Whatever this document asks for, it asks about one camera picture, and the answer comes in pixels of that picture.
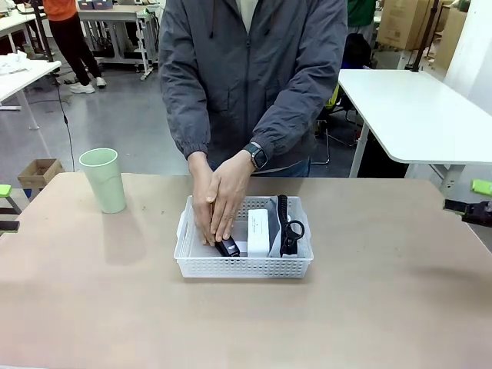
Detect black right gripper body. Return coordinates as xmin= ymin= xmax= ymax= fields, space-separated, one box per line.
xmin=462 ymin=201 xmax=492 ymax=225

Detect white perforated plastic basket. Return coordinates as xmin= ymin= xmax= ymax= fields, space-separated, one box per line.
xmin=173 ymin=194 xmax=314 ymax=280

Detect black handheld electric device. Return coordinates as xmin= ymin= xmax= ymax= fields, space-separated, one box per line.
xmin=214 ymin=234 xmax=241 ymax=258

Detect person's right forearm grey sleeve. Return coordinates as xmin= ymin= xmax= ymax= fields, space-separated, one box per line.
xmin=163 ymin=88 xmax=212 ymax=162

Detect person's left forearm grey sleeve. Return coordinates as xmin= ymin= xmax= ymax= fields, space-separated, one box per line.
xmin=250 ymin=72 xmax=339 ymax=167

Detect person's right hand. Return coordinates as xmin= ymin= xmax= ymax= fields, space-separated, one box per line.
xmin=188 ymin=151 xmax=217 ymax=248

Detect person's left hand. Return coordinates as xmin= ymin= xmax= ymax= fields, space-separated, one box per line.
xmin=206 ymin=149 xmax=255 ymax=243

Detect small open cardboard box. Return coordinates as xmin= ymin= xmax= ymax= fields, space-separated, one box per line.
xmin=17 ymin=158 xmax=65 ymax=190

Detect large white desk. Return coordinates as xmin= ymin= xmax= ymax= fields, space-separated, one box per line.
xmin=337 ymin=68 xmax=492 ymax=193

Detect pale green plastic cup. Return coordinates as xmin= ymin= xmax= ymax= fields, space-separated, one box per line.
xmin=78 ymin=148 xmax=128 ymax=214

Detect white desk with cloth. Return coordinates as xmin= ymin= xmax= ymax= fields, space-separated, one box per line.
xmin=0 ymin=59 xmax=63 ymax=131

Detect white crumpled cloth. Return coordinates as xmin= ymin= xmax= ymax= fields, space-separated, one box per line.
xmin=0 ymin=52 xmax=32 ymax=77

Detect tall brown cardboard box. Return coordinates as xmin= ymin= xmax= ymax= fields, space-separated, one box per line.
xmin=433 ymin=6 xmax=468 ymax=71

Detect bystander in orange shirt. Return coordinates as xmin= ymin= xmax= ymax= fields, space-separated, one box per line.
xmin=41 ymin=0 xmax=108 ymax=95

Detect black metal stand pole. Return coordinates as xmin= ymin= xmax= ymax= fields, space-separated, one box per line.
xmin=411 ymin=0 xmax=441 ymax=73

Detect grey pouch with black zipper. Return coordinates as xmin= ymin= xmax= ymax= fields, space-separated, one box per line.
xmin=268 ymin=194 xmax=307 ymax=259

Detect person's blue jeans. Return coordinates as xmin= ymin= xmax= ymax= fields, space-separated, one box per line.
xmin=251 ymin=156 xmax=311 ymax=178

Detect black office chair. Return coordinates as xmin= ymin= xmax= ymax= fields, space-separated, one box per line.
xmin=313 ymin=32 xmax=374 ymax=165

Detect large brown cardboard box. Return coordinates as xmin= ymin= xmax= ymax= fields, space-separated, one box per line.
xmin=375 ymin=0 xmax=436 ymax=52

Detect white rectangular box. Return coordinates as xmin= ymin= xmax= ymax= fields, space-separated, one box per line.
xmin=247 ymin=209 xmax=275 ymax=259

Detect black smartwatch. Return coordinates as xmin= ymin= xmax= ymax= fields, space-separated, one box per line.
xmin=243 ymin=141 xmax=270 ymax=171

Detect white workbench on wheels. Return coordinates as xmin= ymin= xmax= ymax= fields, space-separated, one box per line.
xmin=75 ymin=2 xmax=159 ymax=81

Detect bystander in green top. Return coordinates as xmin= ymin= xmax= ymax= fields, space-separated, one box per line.
xmin=347 ymin=0 xmax=380 ymax=44

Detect person's grey jacket torso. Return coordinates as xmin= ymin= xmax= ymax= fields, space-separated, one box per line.
xmin=158 ymin=0 xmax=349 ymax=172

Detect thin black floor cable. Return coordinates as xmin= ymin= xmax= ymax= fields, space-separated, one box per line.
xmin=48 ymin=71 xmax=77 ymax=172

